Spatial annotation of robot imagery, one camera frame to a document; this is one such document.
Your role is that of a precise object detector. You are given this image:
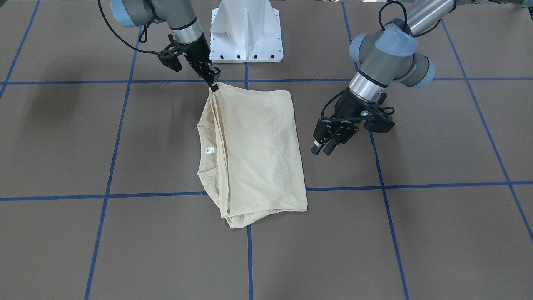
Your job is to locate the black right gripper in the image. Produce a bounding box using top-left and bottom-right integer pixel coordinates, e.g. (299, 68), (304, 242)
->
(159, 34), (221, 93)

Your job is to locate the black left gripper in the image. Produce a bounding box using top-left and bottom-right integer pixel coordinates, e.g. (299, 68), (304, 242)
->
(311, 87), (395, 156)

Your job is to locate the cream long-sleeve printed shirt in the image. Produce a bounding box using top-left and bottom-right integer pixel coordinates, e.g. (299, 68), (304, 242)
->
(197, 83), (308, 229)

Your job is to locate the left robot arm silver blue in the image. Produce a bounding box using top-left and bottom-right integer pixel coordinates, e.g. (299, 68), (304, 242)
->
(311, 0), (460, 155)

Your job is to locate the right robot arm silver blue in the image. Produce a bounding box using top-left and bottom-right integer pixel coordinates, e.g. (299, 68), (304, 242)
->
(100, 0), (221, 92)

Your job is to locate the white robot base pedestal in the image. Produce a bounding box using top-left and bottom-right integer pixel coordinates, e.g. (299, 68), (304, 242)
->
(209, 0), (284, 63)

